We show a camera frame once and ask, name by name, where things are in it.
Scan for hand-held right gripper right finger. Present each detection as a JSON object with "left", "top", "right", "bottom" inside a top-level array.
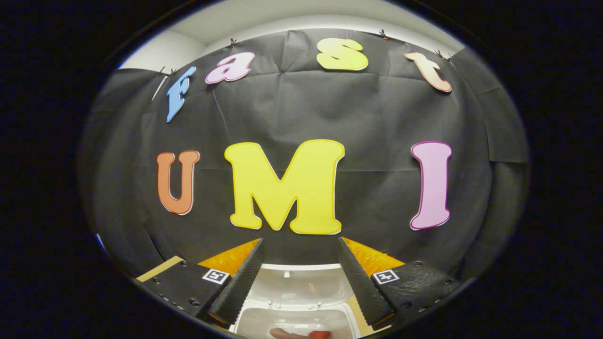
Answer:
[{"left": 337, "top": 236, "right": 475, "bottom": 329}]

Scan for white desktop garbage bin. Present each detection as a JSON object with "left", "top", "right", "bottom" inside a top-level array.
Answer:
[{"left": 229, "top": 264, "right": 362, "bottom": 339}]

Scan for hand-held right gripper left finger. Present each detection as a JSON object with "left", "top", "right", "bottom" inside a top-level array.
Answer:
[{"left": 139, "top": 238, "right": 266, "bottom": 325}]

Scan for black backdrop cloth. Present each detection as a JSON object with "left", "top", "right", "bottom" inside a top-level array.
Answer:
[{"left": 80, "top": 28, "right": 530, "bottom": 283}]

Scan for wooden desktop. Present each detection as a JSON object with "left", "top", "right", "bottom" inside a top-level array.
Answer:
[{"left": 137, "top": 256, "right": 391, "bottom": 337}]

